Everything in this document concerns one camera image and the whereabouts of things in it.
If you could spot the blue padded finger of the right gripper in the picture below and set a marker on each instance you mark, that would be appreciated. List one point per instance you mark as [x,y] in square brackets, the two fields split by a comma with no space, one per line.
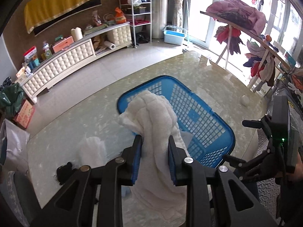
[235,162]
[252,123]

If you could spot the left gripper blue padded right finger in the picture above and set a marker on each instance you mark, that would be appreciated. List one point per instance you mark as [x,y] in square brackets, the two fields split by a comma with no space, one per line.
[214,193]

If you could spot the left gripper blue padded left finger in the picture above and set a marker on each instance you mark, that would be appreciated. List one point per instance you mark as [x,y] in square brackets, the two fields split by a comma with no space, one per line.
[73,204]

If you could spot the blue plastic laundry basket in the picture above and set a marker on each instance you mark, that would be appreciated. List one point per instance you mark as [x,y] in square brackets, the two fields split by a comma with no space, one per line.
[212,136]

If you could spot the black plush toy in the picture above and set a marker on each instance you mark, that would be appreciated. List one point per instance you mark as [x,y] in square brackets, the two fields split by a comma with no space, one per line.
[63,173]

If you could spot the white quilted cloth bundle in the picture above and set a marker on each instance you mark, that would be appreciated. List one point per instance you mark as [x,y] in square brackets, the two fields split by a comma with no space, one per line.
[92,152]

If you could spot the white fluffy towel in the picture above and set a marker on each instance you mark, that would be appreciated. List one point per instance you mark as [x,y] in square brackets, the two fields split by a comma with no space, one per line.
[152,117]

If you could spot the light blue cloth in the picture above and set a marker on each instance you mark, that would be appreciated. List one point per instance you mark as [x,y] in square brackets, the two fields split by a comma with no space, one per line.
[125,191]

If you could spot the small white round object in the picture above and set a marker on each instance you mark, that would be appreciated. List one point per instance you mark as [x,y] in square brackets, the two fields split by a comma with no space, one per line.
[245,100]

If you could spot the white paper shopping bag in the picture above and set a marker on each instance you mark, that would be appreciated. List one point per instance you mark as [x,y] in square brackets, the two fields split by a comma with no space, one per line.
[14,155]

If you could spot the red printed cardboard box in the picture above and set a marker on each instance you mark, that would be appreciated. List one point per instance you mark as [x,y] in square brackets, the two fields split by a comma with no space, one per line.
[24,116]

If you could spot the pink cloth pile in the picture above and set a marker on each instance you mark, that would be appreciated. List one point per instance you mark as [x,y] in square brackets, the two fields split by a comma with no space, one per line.
[240,13]

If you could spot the light blue storage box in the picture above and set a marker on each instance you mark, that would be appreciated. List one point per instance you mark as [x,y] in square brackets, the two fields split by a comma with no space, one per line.
[174,35]

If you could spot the white tufted TV cabinet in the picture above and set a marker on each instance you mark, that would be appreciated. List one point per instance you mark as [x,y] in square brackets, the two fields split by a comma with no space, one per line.
[76,56]

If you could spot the green plastic bag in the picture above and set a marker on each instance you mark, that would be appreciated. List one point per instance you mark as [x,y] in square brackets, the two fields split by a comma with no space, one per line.
[12,98]

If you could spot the paper towel roll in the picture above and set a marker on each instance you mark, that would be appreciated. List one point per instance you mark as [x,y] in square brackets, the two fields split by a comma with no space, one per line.
[110,45]

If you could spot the orange pink box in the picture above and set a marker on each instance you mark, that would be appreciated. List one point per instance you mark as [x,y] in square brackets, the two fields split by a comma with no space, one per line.
[62,44]

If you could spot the patterned curtain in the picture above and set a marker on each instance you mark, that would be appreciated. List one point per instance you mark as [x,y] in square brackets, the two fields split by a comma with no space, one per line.
[178,13]

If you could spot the red white package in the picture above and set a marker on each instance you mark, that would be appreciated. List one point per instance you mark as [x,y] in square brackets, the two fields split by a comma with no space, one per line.
[31,54]

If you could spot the white metal shelf rack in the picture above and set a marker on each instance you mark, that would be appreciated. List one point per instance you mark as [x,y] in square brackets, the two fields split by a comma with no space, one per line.
[139,15]

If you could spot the tall silver air conditioner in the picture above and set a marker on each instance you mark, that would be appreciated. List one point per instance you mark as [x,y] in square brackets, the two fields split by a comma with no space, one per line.
[159,18]

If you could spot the orange bag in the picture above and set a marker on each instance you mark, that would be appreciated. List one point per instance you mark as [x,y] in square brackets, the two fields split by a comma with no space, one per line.
[119,16]

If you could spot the TV with yellow cover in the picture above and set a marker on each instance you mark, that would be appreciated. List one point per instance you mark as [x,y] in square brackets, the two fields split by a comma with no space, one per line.
[39,12]

